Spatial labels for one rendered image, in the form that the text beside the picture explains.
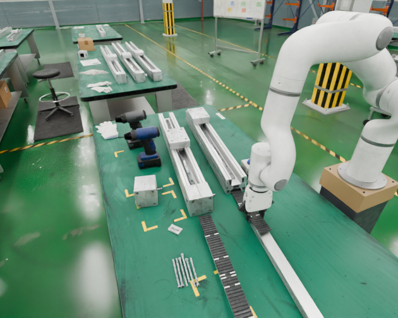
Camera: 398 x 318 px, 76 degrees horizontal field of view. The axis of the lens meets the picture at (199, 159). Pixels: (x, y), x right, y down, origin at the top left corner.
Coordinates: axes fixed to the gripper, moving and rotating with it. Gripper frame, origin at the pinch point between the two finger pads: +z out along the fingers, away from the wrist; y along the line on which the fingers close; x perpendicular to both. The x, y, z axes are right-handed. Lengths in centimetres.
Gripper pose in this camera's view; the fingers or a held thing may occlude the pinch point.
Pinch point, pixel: (254, 215)
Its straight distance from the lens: 105.8
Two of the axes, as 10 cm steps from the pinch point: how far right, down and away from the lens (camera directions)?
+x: -2.7, -5.4, 8.0
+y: 9.6, -1.6, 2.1
